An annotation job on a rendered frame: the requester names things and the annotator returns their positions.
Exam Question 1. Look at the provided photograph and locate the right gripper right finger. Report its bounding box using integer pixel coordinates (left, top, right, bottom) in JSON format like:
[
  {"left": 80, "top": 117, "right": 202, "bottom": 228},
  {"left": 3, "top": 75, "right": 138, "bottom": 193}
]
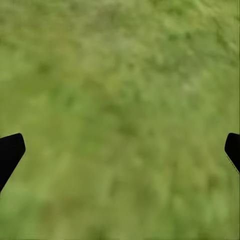
[{"left": 224, "top": 133, "right": 240, "bottom": 172}]

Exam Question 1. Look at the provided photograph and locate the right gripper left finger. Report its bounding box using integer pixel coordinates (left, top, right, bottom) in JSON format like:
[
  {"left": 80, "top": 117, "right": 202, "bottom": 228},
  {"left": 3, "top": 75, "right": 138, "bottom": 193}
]
[{"left": 0, "top": 133, "right": 26, "bottom": 192}]

